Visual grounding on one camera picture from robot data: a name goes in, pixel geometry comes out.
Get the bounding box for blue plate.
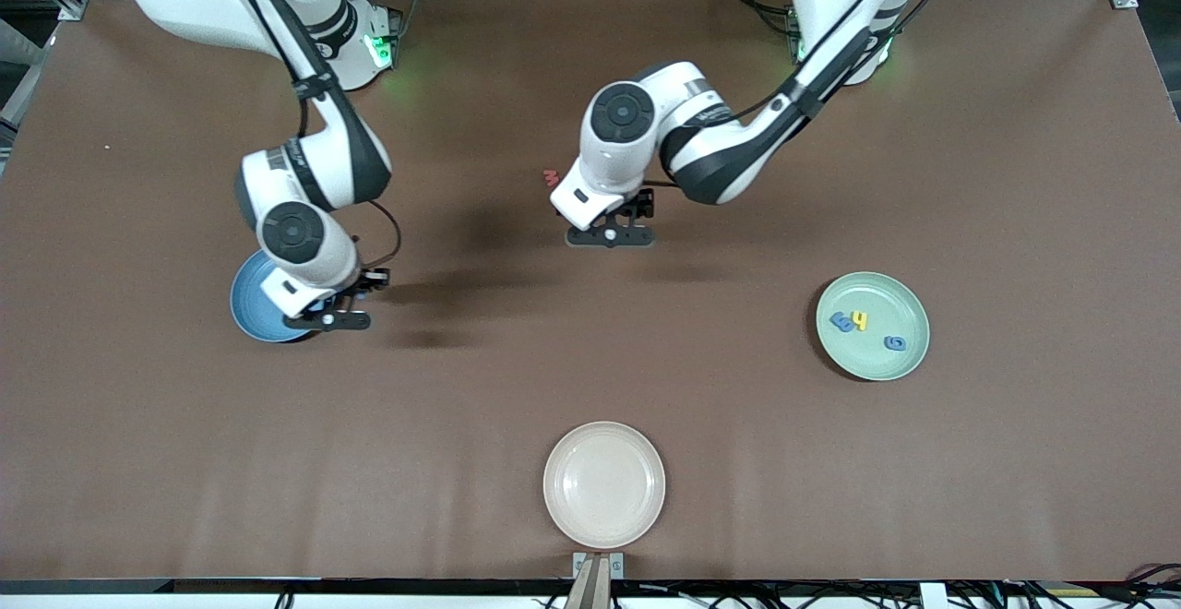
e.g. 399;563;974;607
230;249;319;343

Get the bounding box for beige plate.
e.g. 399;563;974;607
543;421;667;551

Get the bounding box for green plate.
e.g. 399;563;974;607
816;271;931;382

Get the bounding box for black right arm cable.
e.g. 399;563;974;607
212;0;403;270

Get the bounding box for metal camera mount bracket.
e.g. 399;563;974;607
572;552;626;609

